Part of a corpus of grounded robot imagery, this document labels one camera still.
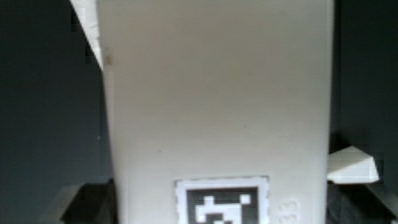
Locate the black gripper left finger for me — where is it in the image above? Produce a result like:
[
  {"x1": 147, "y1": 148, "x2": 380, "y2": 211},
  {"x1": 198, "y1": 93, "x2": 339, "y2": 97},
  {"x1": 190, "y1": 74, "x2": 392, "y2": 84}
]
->
[{"x1": 40, "y1": 180, "x2": 117, "y2": 224}]

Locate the white cabinet body box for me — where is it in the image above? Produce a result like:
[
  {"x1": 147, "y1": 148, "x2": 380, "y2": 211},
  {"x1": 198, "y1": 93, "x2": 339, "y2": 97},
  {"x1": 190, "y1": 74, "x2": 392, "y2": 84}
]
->
[{"x1": 69, "y1": 0, "x2": 103, "y2": 64}]

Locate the white cabinet top block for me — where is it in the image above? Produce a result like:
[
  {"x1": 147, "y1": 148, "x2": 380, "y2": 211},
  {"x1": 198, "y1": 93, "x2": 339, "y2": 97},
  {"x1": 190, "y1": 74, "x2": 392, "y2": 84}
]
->
[{"x1": 97, "y1": 0, "x2": 334, "y2": 224}]

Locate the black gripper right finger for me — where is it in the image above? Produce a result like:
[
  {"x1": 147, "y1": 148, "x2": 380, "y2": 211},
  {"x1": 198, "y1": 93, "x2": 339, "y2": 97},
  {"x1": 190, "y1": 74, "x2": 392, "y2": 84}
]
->
[{"x1": 325, "y1": 182, "x2": 398, "y2": 224}]

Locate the white right fence bar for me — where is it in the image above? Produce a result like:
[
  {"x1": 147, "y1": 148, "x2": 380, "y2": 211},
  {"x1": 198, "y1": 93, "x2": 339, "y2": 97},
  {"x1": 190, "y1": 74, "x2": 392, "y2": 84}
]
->
[{"x1": 326, "y1": 146, "x2": 380, "y2": 184}]

